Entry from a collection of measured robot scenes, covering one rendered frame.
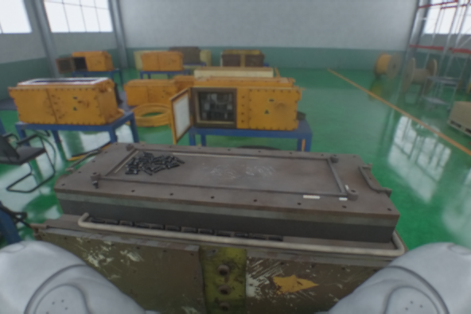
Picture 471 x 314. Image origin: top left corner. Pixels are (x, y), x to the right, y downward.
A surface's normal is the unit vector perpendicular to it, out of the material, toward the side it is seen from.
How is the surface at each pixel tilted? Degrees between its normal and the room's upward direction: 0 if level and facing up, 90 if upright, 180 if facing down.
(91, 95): 90
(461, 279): 24
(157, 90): 90
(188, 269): 90
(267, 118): 90
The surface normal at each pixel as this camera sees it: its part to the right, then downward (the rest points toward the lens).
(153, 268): -0.12, 0.45
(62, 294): 0.00, -0.58
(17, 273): -0.13, -0.73
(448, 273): 0.05, -0.81
